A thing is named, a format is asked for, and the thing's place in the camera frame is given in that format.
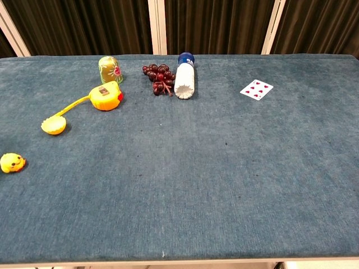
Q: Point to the yellow scalloped plastic spoon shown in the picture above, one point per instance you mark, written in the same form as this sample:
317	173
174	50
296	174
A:
53	125

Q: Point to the dark red grape bunch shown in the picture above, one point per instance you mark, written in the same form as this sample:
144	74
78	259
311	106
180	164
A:
160	77

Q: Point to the hearts playing card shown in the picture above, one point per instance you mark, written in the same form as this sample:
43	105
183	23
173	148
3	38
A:
256	89

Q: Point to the wide white frame post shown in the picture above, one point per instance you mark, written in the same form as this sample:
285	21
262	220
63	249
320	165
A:
157	28

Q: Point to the dark pleated curtain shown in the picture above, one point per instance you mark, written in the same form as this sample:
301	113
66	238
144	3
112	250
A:
84	28

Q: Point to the yellow tape measure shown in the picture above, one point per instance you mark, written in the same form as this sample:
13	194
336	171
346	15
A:
105	96

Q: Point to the blue velvet table cloth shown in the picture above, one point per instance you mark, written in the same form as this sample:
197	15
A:
196	173

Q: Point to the white bottle with blue cap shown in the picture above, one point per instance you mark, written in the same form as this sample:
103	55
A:
184	78

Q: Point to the narrow white frame post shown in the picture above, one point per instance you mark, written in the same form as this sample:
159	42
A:
273	28

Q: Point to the yellow rubber duck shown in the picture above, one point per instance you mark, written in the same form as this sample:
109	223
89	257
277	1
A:
11	162

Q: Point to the slanted white frame post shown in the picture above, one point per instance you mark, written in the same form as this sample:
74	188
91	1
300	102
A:
14	33

